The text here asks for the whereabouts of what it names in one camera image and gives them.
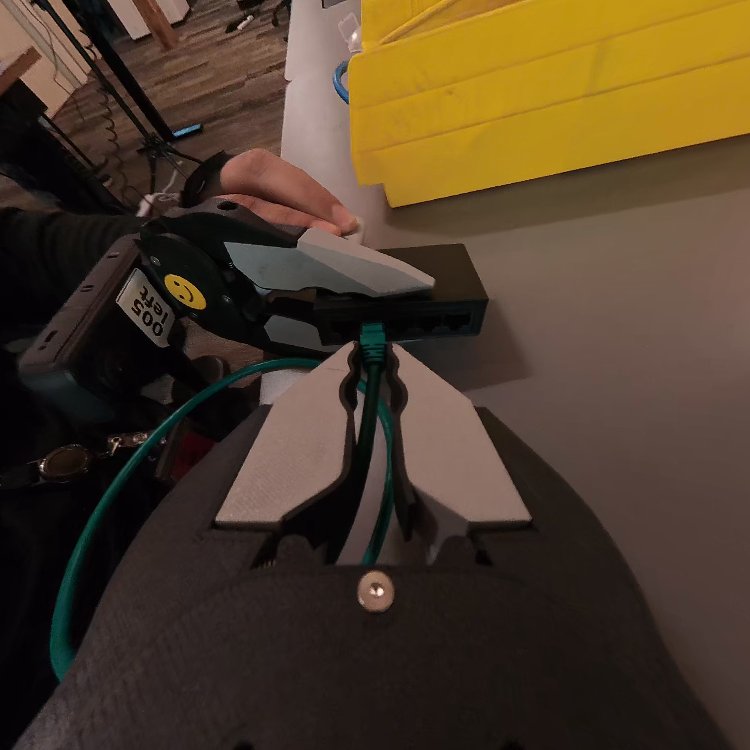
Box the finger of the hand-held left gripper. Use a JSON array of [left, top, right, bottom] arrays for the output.
[[264, 313, 329, 354], [224, 227, 438, 298]]

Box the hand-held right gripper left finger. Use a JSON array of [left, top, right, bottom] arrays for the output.
[[214, 341, 361, 533]]

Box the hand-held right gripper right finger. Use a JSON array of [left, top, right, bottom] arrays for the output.
[[388, 343, 534, 564]]

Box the green ethernet cable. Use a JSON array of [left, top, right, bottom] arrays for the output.
[[50, 322, 395, 683]]

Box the black ethernet switch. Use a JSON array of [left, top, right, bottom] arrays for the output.
[[313, 243, 490, 352]]

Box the person's left forearm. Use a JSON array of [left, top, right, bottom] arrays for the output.
[[0, 205, 147, 352]]

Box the person's left hand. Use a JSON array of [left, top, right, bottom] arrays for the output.
[[220, 148, 361, 236]]

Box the black tripod stand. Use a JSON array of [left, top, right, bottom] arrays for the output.
[[32, 0, 206, 171]]

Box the metal badge reel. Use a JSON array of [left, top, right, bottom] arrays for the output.
[[0, 430, 171, 487]]

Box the white cabinet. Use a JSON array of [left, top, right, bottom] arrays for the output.
[[108, 0, 191, 42]]

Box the wooden desk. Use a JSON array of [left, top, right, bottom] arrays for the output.
[[0, 47, 43, 95]]

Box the yellow plastic bin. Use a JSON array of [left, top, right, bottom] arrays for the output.
[[347, 0, 750, 209]]

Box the wooden post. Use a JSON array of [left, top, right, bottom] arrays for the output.
[[132, 0, 179, 50]]

